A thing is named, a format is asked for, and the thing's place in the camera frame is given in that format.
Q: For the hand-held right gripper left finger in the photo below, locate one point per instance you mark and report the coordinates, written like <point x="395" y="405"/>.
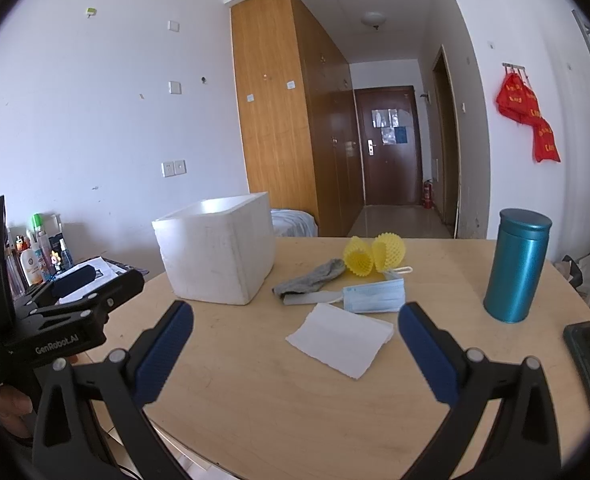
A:
<point x="167" y="355"/>

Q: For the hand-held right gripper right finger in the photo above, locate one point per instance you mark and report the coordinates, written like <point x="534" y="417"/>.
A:
<point x="427" y="360"/>

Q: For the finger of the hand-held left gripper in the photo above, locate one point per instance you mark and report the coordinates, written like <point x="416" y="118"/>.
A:
<point x="75" y="277"/>
<point x="122" y="287"/>

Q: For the blue face mask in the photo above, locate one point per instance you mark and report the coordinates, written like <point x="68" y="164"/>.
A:
<point x="375" y="296"/>

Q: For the white paper tissue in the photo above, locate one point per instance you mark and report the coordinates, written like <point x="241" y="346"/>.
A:
<point x="340" y="337"/>

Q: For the white foam box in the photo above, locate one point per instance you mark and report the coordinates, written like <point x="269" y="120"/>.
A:
<point x="215" y="255"/>

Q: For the yellow foam fruit net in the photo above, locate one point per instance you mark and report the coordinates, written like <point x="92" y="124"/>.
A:
<point x="359" y="257"/>
<point x="387" y="250"/>

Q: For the grey sock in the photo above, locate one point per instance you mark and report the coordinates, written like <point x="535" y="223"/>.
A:
<point x="310" y="280"/>

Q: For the person's left hand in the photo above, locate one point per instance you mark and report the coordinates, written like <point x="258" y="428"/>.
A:
<point x="7" y="407"/>

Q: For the cluster of toiletry bottles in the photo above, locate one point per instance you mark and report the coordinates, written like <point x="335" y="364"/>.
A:
<point x="37" y="260"/>

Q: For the teal metal canister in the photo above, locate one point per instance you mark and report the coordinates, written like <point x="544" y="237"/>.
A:
<point x="517" y="265"/>

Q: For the black phone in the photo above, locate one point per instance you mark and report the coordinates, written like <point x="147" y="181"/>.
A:
<point x="587" y="360"/>

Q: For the red fire extinguisher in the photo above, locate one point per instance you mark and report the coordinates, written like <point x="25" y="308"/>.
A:
<point x="428" y="195"/>

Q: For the bed with pale sheet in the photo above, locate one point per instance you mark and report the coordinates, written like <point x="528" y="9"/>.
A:
<point x="292" y="222"/>

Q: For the dark brown door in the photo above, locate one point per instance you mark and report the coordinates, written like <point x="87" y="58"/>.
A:
<point x="390" y="160"/>

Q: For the wooden wardrobe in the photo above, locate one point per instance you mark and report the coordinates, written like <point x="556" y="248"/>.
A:
<point x="280" y="110"/>

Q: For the red cloth bag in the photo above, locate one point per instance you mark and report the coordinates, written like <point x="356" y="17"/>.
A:
<point x="517" y="97"/>
<point x="547" y="142"/>

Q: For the round ceiling lamp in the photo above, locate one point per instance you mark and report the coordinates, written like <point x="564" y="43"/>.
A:
<point x="373" y="19"/>

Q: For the white double wall socket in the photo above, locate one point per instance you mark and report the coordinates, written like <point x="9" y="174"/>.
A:
<point x="174" y="168"/>

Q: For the white wall switch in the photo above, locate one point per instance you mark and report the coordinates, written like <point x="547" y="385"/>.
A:
<point x="174" y="25"/>
<point x="174" y="87"/>

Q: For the wooden side door frame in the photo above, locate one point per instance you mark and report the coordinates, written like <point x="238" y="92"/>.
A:
<point x="447" y="150"/>

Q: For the wall hook rack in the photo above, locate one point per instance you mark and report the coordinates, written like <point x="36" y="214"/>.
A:
<point x="514" y="66"/>

